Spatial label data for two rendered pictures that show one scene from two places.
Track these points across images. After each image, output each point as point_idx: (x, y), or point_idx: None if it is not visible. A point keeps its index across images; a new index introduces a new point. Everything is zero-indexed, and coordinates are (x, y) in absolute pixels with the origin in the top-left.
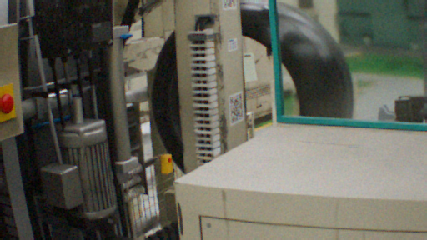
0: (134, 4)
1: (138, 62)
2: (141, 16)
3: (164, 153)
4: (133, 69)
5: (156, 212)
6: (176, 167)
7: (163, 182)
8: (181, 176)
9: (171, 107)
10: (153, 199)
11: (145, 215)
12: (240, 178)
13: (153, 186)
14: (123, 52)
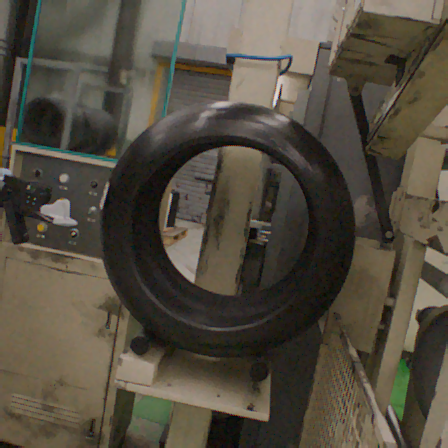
0: (357, 129)
1: (444, 234)
2: (366, 145)
3: (340, 326)
4: (438, 242)
5: (323, 382)
6: (339, 360)
7: (332, 357)
8: (337, 380)
9: (306, 241)
10: (327, 365)
11: (322, 370)
12: None
13: (331, 351)
14: (438, 211)
